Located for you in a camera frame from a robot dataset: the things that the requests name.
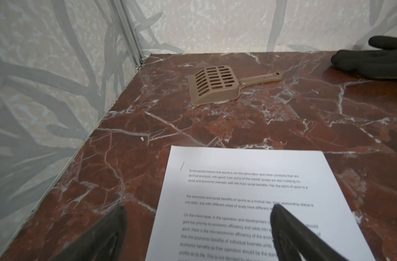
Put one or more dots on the black yellow work glove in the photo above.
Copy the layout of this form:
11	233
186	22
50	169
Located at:
377	64

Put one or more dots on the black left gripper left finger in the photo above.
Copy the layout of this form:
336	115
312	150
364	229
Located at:
102	242

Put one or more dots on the brown drain grate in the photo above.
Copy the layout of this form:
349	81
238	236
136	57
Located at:
219	84

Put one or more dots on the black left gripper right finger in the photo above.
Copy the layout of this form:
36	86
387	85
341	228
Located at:
293	241

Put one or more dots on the document with blue highlight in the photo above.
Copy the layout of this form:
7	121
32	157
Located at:
215	205

